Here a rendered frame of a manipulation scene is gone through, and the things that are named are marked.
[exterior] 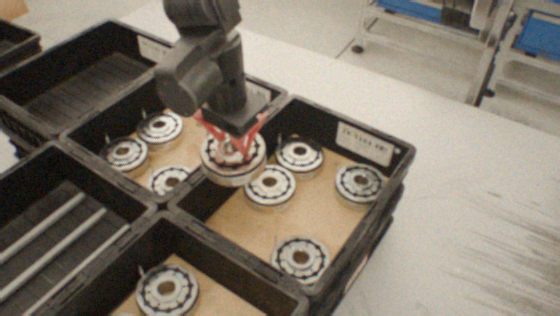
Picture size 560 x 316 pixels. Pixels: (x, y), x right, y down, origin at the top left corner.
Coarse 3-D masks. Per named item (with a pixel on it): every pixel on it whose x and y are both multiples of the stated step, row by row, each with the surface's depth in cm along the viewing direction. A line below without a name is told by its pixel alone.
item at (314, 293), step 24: (288, 96) 101; (264, 120) 95; (408, 144) 92; (408, 168) 90; (384, 192) 82; (192, 216) 77; (216, 240) 74; (360, 240) 78; (336, 264) 71; (312, 288) 68
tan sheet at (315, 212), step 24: (336, 168) 100; (240, 192) 95; (312, 192) 95; (216, 216) 90; (240, 216) 90; (264, 216) 90; (288, 216) 91; (312, 216) 91; (336, 216) 91; (360, 216) 91; (240, 240) 86; (264, 240) 86; (336, 240) 87
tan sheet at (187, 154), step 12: (192, 120) 110; (192, 132) 107; (204, 132) 107; (180, 144) 104; (192, 144) 104; (156, 156) 101; (168, 156) 101; (180, 156) 102; (192, 156) 102; (156, 168) 99; (192, 168) 99; (144, 180) 96
